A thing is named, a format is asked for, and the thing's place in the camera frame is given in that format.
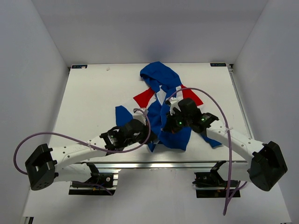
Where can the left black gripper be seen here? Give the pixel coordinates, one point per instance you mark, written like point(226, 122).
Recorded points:
point(145, 130)

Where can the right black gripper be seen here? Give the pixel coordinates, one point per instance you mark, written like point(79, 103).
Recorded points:
point(170, 126)

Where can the blue white red jacket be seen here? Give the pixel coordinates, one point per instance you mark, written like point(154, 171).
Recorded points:
point(162, 82)

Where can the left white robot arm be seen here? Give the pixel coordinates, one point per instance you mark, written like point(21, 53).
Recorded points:
point(47, 165)

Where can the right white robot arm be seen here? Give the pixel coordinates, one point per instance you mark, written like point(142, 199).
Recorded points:
point(264, 162)

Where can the right blue corner label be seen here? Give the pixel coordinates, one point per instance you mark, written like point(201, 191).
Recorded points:
point(218, 64)

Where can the blue corner label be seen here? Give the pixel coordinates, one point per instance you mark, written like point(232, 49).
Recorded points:
point(218, 64)
point(80, 66)

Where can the left blue corner label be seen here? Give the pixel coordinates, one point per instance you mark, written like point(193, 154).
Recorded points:
point(80, 66)

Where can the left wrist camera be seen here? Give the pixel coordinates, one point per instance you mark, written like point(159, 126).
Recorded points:
point(140, 114)

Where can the aluminium table front rail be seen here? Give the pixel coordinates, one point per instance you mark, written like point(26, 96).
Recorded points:
point(152, 165)

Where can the aluminium table rail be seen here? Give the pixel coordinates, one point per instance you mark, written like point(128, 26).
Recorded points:
point(241, 105)
point(152, 165)

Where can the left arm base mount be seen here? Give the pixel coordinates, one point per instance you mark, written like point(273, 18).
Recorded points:
point(102, 184)

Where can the aluminium table right rail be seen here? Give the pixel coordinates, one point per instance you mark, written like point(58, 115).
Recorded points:
point(241, 105)

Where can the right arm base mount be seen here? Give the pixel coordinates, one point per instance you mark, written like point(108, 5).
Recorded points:
point(208, 185)

